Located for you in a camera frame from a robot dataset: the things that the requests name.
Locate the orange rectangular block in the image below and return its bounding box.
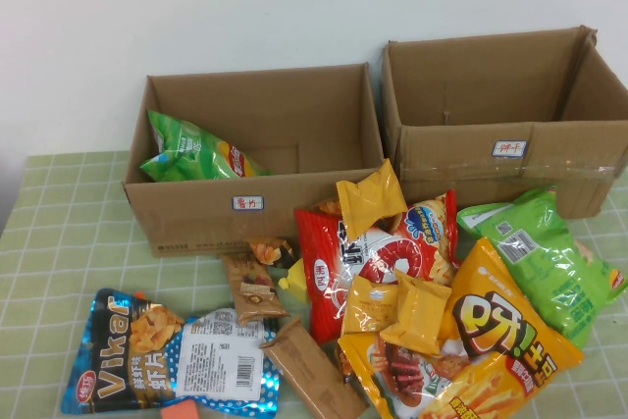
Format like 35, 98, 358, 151
159, 398, 201, 419

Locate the small pale yellow packet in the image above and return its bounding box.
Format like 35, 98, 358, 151
278, 258, 311, 305

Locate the green checked tablecloth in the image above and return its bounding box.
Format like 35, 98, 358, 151
0, 149, 628, 419

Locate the blue Vikar shrimp chip bag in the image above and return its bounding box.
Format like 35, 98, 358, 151
61, 287, 190, 415

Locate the white sticker with red writing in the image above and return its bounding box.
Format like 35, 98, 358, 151
493, 138, 529, 157
232, 194, 265, 211

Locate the plain brown paper packet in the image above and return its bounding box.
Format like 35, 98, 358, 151
258, 315, 370, 419

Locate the orange white meat snack bag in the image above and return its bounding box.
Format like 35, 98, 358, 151
337, 333, 472, 419

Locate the small green chip bag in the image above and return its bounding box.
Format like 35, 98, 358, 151
139, 108, 276, 183

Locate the large orange fries snack bag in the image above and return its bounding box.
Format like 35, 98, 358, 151
419, 236, 585, 419

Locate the yellow biscuit packet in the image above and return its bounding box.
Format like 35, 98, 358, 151
379, 269, 452, 357
336, 158, 409, 245
341, 274, 401, 338

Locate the blue bag with white label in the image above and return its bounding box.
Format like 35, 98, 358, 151
169, 305, 282, 413

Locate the taped open cardboard box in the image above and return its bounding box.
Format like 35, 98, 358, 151
380, 24, 628, 220

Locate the red shrimp cracker bag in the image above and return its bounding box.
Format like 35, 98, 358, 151
293, 188, 460, 345

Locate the brown nut bar packet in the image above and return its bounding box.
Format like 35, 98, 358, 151
222, 251, 291, 327

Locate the orange crisps bag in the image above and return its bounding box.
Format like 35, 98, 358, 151
313, 196, 343, 218

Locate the large green chip bag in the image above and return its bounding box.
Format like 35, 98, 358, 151
455, 186, 628, 351

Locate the wide open cardboard box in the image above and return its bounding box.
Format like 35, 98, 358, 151
122, 61, 387, 258

